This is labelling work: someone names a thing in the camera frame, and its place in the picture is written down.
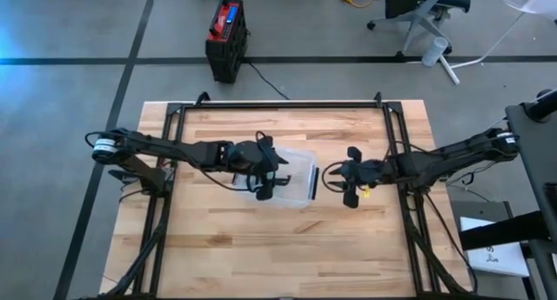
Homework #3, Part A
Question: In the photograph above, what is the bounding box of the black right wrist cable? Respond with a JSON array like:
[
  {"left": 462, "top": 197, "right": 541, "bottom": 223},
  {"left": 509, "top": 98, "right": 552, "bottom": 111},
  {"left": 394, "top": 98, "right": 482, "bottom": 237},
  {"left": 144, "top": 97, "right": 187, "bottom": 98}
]
[{"left": 320, "top": 160, "right": 349, "bottom": 193}]

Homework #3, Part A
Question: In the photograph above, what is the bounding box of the black aluminium table frame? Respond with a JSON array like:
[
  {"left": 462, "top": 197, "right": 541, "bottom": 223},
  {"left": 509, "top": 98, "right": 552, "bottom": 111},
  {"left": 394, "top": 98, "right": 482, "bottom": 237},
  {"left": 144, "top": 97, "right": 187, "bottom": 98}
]
[{"left": 147, "top": 100, "right": 436, "bottom": 297}]

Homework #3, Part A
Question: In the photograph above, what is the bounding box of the black cable bundle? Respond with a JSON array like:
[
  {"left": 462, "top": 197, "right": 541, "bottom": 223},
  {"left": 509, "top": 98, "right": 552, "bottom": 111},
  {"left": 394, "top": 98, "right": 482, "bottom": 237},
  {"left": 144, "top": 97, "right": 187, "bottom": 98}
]
[
  {"left": 102, "top": 212, "right": 169, "bottom": 300},
  {"left": 402, "top": 190, "right": 479, "bottom": 297}
]

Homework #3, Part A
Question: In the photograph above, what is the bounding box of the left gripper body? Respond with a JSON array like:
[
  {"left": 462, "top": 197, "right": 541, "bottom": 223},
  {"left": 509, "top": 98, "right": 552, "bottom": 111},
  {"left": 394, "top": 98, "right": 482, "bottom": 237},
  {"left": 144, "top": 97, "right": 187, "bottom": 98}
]
[{"left": 228, "top": 136, "right": 282, "bottom": 202}]

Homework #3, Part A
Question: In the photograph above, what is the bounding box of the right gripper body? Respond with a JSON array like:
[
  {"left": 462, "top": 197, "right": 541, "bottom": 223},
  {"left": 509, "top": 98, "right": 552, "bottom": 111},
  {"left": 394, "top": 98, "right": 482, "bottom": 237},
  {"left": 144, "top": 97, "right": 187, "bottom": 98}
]
[{"left": 339, "top": 145, "right": 386, "bottom": 210}]

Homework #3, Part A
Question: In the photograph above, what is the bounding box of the white paper box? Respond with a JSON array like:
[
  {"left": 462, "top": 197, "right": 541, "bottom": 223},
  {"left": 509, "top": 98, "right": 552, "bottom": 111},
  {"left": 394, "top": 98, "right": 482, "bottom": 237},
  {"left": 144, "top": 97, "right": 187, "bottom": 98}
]
[{"left": 459, "top": 216, "right": 533, "bottom": 278}]

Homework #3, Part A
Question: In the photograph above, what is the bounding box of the black grey office chair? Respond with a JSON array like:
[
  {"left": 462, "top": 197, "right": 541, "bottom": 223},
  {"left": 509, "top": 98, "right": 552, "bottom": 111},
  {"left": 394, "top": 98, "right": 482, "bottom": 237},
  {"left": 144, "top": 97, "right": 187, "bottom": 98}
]
[{"left": 366, "top": 0, "right": 473, "bottom": 57}]

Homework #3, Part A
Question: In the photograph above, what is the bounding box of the clear plastic lid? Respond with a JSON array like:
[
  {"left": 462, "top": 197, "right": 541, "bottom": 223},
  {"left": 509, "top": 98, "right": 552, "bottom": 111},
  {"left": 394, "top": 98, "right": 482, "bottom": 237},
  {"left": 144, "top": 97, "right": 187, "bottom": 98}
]
[{"left": 234, "top": 146, "right": 319, "bottom": 210}]

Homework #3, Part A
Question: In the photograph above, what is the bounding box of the black equipment stand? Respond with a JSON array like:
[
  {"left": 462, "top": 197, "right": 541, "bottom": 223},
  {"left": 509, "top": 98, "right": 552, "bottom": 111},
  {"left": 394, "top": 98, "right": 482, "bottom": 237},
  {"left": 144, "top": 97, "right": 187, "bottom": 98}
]
[{"left": 504, "top": 88, "right": 557, "bottom": 300}]

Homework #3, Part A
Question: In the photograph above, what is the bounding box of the black power cable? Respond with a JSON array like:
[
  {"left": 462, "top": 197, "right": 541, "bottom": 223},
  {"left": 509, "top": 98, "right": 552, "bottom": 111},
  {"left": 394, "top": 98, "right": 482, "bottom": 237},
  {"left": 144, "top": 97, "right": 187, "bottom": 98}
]
[{"left": 246, "top": 59, "right": 292, "bottom": 101}]

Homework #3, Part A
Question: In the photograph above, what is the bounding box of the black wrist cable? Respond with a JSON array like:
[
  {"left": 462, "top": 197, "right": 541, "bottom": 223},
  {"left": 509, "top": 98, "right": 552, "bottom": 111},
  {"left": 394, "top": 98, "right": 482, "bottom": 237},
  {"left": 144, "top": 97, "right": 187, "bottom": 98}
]
[
  {"left": 320, "top": 160, "right": 349, "bottom": 193},
  {"left": 191, "top": 158, "right": 247, "bottom": 193}
]

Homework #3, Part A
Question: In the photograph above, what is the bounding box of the white lamp stand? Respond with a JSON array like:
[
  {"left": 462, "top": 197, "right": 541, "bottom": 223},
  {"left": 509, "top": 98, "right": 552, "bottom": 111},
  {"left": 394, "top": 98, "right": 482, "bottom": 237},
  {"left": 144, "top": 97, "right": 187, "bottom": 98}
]
[{"left": 406, "top": 10, "right": 526, "bottom": 86}]

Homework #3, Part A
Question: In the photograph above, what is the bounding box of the black floor cable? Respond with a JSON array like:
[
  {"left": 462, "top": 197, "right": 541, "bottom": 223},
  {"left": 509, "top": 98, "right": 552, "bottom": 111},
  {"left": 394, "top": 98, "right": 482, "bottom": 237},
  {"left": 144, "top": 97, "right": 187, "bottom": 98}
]
[{"left": 444, "top": 158, "right": 521, "bottom": 189}]

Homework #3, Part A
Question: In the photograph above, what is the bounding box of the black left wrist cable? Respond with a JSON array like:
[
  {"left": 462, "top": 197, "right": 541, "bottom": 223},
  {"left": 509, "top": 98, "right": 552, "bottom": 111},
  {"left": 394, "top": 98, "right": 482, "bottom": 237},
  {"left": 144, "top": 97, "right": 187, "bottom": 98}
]
[{"left": 191, "top": 158, "right": 247, "bottom": 193}]

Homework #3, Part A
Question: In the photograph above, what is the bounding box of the red black battery crate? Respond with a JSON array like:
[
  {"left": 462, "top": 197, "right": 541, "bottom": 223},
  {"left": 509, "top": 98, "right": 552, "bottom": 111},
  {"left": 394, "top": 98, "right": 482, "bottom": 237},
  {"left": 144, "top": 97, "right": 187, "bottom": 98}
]
[{"left": 204, "top": 0, "right": 251, "bottom": 84}]

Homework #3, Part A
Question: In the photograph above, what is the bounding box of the grey cabinet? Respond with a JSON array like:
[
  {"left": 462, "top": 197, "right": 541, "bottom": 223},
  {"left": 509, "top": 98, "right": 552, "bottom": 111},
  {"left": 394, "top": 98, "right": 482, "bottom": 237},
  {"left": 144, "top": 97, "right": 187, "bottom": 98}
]
[{"left": 449, "top": 199, "right": 517, "bottom": 231}]

